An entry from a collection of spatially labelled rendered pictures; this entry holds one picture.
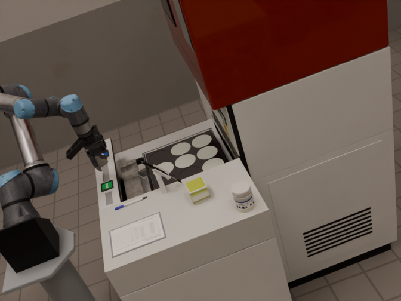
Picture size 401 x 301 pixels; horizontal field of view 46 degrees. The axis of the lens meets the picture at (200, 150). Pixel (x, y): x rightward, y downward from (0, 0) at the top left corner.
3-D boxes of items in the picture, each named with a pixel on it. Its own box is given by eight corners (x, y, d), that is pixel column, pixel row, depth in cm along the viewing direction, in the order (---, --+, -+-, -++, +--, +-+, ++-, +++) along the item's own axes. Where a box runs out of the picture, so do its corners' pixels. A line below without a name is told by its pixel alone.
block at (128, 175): (138, 171, 224) (136, 166, 223) (139, 175, 222) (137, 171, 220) (123, 177, 224) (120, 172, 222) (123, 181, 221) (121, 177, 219)
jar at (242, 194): (251, 196, 177) (246, 178, 172) (258, 208, 171) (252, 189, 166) (234, 203, 177) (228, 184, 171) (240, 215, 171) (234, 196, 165)
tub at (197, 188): (206, 187, 188) (201, 175, 184) (211, 198, 182) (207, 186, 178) (188, 195, 187) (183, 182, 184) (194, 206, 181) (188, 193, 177)
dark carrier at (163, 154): (210, 131, 233) (210, 129, 233) (231, 169, 205) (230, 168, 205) (145, 154, 232) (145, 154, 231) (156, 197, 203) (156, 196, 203)
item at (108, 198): (120, 158, 249) (110, 137, 241) (132, 226, 204) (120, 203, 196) (103, 165, 249) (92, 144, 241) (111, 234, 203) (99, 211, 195)
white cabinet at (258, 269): (242, 223, 303) (210, 119, 257) (305, 353, 224) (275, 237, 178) (149, 258, 300) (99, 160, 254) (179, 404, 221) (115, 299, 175)
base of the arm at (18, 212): (-4, 233, 191) (-11, 209, 193) (18, 230, 206) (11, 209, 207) (27, 219, 189) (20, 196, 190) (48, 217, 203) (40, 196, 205)
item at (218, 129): (218, 129, 241) (213, 113, 236) (245, 177, 205) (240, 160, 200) (215, 130, 241) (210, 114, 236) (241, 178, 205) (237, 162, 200)
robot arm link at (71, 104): (68, 91, 187) (82, 94, 182) (80, 114, 194) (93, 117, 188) (54, 102, 183) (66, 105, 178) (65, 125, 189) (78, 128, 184)
